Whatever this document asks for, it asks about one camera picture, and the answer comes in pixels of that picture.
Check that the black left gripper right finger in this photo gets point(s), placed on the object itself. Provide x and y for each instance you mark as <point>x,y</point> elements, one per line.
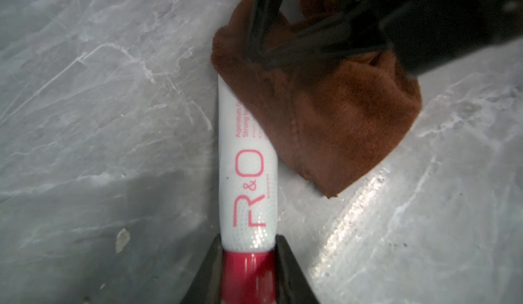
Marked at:
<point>292,286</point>

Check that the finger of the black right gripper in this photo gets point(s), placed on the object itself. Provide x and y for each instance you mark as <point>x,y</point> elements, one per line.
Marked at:
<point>263,14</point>
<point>350,32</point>

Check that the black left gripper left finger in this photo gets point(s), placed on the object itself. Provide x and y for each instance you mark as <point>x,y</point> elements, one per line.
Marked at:
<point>206,285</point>

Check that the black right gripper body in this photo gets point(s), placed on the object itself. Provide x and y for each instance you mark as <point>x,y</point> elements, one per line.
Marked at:
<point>425,34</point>

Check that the brown cloth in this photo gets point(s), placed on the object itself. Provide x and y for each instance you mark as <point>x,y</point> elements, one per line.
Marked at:
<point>331,121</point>

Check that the white tube red cap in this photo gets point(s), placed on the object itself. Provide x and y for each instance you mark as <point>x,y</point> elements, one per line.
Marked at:
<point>248,205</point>

